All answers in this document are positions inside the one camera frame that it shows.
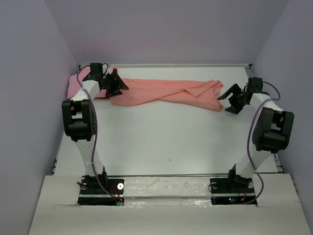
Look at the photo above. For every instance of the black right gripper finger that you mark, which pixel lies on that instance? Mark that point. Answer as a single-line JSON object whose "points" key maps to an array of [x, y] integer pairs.
{"points": [[234, 90], [234, 109]]}

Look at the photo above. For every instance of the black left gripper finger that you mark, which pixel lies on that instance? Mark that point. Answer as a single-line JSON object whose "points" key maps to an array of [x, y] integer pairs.
{"points": [[115, 92], [119, 82]]}

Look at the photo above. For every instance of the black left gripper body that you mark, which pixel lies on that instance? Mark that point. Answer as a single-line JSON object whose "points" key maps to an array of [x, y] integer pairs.
{"points": [[109, 83]]}

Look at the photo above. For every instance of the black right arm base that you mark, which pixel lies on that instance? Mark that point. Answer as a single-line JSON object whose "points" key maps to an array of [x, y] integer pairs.
{"points": [[224, 192]]}

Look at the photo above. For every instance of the salmon orange t-shirt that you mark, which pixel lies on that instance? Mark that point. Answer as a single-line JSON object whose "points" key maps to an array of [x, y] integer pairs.
{"points": [[202, 94]]}

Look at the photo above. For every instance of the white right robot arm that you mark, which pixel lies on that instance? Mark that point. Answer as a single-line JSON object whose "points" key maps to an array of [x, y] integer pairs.
{"points": [[269, 132]]}

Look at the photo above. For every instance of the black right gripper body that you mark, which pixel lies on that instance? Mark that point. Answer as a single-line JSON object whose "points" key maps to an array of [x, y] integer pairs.
{"points": [[237, 99]]}

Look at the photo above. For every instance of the folded pink t-shirt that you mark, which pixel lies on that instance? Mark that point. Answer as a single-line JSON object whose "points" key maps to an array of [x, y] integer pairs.
{"points": [[73, 86]]}

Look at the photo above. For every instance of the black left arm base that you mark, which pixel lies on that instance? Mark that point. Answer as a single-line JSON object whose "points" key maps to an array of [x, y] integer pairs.
{"points": [[93, 195]]}

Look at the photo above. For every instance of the white foam front panel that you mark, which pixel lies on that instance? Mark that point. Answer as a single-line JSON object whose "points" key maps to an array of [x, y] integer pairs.
{"points": [[168, 206]]}

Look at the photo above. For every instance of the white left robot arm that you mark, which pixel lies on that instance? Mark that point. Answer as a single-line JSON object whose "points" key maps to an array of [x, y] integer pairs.
{"points": [[80, 119]]}

